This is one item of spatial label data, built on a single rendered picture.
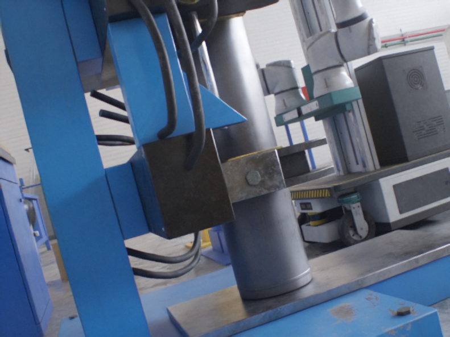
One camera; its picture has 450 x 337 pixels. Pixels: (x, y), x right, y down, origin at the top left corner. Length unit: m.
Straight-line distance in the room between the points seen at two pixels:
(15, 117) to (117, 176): 11.05
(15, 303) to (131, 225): 1.28
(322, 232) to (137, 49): 1.65
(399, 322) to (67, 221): 0.82
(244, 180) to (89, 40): 0.58
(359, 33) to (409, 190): 0.74
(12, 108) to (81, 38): 11.01
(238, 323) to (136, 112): 0.57
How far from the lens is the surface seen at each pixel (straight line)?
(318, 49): 2.51
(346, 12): 2.46
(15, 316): 2.62
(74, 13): 1.49
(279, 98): 2.93
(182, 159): 1.11
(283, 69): 2.93
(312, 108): 2.60
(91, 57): 1.46
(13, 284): 2.60
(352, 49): 2.48
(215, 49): 1.47
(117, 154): 12.25
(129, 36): 1.19
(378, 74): 2.73
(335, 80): 2.48
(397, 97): 2.70
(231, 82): 1.46
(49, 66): 1.45
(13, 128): 12.39
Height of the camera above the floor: 0.52
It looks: 1 degrees down
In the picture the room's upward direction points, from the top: 15 degrees counter-clockwise
